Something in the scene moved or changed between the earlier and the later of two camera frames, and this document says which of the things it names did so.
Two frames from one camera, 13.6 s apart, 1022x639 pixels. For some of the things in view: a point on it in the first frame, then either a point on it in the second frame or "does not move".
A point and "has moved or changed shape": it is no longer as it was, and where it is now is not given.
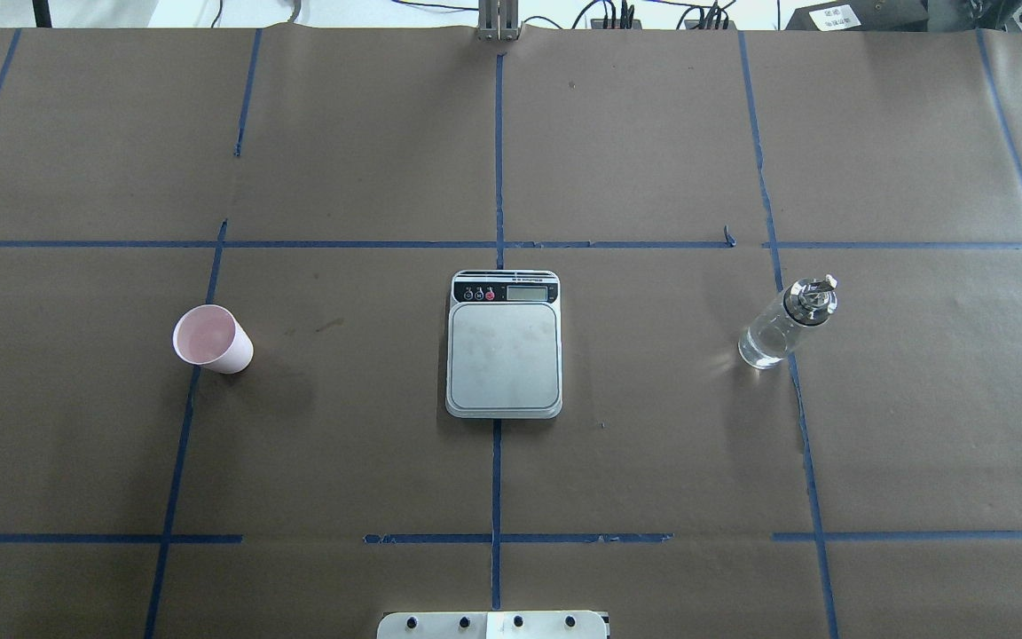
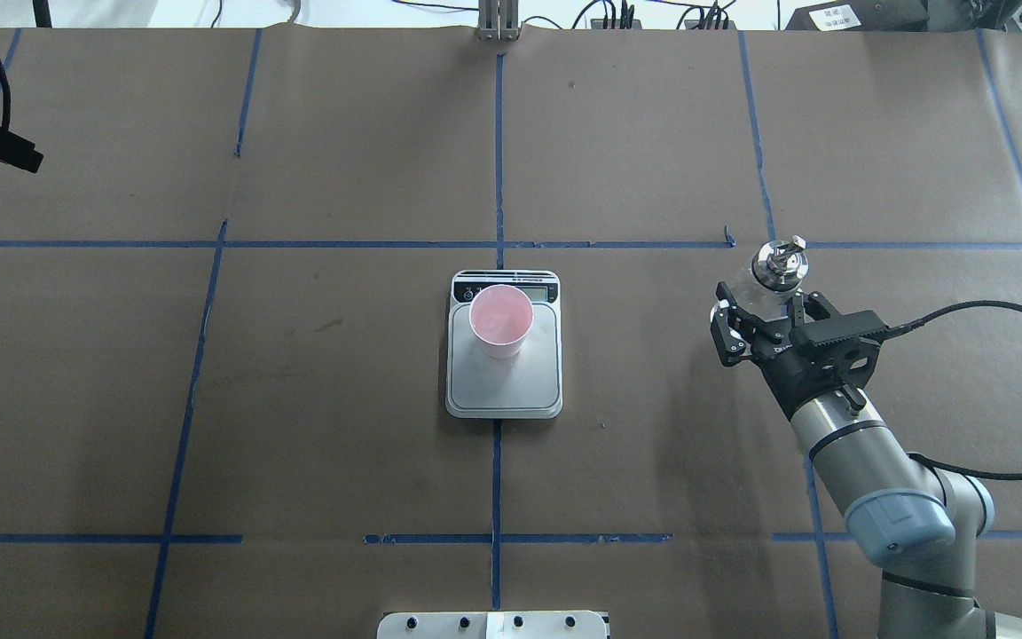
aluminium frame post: x=498 y=21 does not move
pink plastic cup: x=213 y=337 to x=501 y=316
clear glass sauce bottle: x=805 y=303 has moved or changed shape
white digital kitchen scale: x=504 y=344 does not move
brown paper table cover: x=908 y=469 does not move
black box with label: x=862 y=15 does not move
